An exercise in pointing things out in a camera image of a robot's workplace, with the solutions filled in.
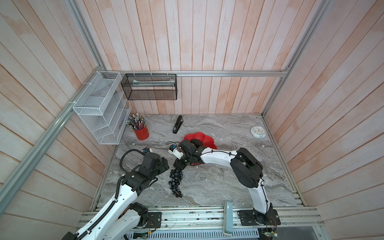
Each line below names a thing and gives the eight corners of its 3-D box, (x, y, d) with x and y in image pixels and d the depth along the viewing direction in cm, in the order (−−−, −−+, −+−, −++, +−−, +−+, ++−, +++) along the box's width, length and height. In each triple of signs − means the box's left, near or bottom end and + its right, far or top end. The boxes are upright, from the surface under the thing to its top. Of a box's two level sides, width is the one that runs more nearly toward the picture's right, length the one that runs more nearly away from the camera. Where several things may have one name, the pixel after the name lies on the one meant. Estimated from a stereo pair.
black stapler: (172, 133, 111) (172, 130, 108) (179, 118, 121) (179, 114, 118) (177, 134, 110) (177, 131, 107) (184, 119, 120) (183, 115, 117)
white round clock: (252, 138, 108) (254, 135, 106) (249, 128, 114) (250, 125, 112) (265, 138, 108) (267, 135, 106) (261, 128, 114) (263, 125, 112)
